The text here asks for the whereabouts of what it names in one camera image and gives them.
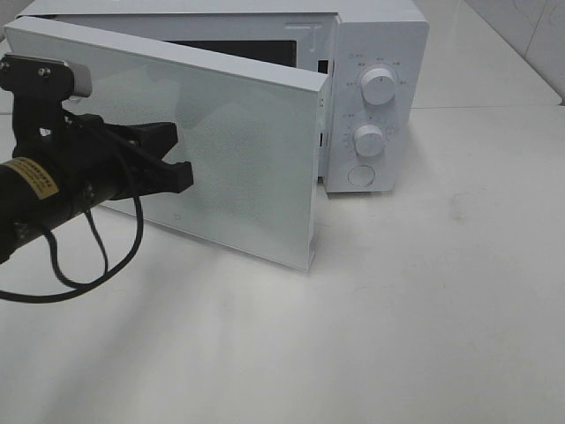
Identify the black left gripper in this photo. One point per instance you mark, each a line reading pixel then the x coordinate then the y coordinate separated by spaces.
pixel 75 151

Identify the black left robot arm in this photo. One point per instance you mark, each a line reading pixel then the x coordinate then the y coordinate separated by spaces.
pixel 32 202

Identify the white microwave knob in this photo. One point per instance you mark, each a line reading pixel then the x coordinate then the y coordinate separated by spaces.
pixel 368 140
pixel 378 85

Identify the white microwave door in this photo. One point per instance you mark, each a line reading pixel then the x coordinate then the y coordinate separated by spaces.
pixel 250 129

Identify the round white door button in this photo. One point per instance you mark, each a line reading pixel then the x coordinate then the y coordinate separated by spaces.
pixel 361 176

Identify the left black silver wrist camera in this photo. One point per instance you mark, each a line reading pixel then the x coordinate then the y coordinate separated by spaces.
pixel 44 78

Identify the white microwave oven body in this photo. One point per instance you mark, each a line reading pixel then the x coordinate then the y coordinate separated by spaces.
pixel 289 42

